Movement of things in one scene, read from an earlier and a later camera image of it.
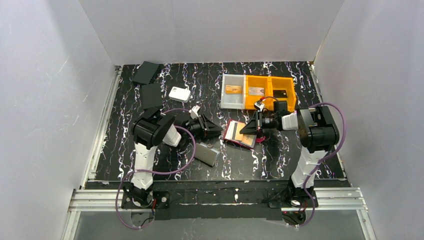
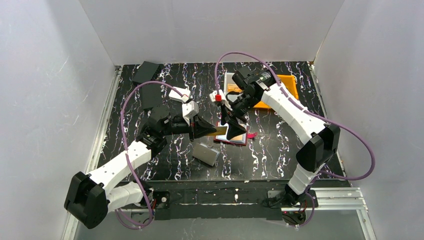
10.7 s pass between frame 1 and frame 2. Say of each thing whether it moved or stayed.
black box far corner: stayed
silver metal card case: stayed
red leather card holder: moved
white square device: stayed
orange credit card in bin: stayed
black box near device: stayed
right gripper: moved
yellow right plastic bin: stayed
